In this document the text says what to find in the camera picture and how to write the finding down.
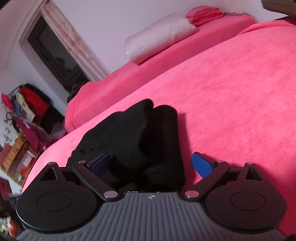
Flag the pink bed blanket near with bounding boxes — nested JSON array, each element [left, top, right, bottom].
[[26, 19, 295, 235]]

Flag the red pillow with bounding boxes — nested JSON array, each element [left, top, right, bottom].
[[185, 6, 225, 27]]

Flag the black pants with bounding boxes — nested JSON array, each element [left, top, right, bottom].
[[66, 99, 185, 193]]

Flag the hanging clothes on rack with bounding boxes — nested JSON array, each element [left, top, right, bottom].
[[1, 83, 65, 153]]

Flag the red bed cover far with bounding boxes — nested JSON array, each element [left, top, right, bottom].
[[65, 14, 257, 133]]

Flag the wooden shelf unit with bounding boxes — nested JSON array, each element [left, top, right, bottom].
[[1, 134, 41, 187]]

